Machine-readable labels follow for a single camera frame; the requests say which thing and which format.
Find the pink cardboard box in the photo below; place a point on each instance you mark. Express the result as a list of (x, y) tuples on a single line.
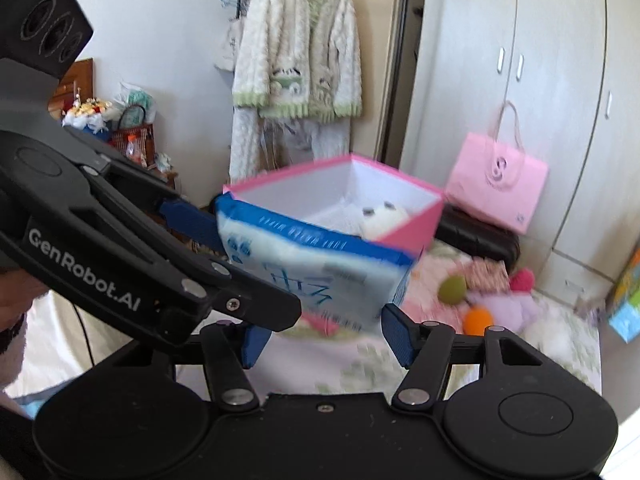
[(320, 190)]

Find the pink floral cloth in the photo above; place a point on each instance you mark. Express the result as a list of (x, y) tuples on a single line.
[(487, 275)]

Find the green ball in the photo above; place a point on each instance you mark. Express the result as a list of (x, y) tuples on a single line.
[(452, 291)]

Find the dark door frame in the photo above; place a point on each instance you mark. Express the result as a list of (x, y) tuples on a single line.
[(395, 60)]

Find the orange ball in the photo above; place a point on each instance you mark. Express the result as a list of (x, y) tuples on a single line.
[(477, 321)]

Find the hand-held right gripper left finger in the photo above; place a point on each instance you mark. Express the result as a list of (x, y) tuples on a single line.
[(256, 347)]

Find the white tote bag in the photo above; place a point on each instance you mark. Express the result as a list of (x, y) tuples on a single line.
[(230, 47)]

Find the white wardrobe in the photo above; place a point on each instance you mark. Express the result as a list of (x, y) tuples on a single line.
[(550, 110)]

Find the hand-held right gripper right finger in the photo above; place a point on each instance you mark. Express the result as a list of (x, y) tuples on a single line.
[(397, 335)]

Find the woven basket bag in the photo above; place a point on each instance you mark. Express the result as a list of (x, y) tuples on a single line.
[(132, 137)]

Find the pink shopping bag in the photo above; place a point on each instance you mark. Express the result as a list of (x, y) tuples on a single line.
[(492, 180)]

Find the white fluffy cardigan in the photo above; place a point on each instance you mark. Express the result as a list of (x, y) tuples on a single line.
[(300, 35)]

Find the blue and white tissue pack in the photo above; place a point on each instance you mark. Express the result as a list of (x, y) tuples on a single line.
[(310, 270)]

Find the flower bouquet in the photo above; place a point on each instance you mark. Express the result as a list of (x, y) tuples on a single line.
[(87, 112)]

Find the black suitcase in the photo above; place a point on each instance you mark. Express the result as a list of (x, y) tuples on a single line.
[(475, 240)]

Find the floral bed sheet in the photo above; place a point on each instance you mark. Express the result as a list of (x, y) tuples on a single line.
[(550, 345)]

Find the white snowman plush toy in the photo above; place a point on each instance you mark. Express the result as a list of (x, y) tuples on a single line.
[(382, 220)]

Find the person's left forearm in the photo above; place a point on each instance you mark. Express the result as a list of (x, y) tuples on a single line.
[(12, 305)]

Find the white plastic bag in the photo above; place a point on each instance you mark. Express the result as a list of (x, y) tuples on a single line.
[(135, 97)]

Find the wooden dresser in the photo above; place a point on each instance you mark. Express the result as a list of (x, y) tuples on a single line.
[(75, 85)]

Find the colourful gift bag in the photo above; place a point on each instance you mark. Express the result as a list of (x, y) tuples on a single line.
[(627, 305)]

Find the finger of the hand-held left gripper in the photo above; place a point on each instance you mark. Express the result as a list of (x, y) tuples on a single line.
[(187, 217), (250, 300)]

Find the white fluffy pants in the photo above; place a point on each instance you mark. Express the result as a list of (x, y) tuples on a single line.
[(260, 145)]

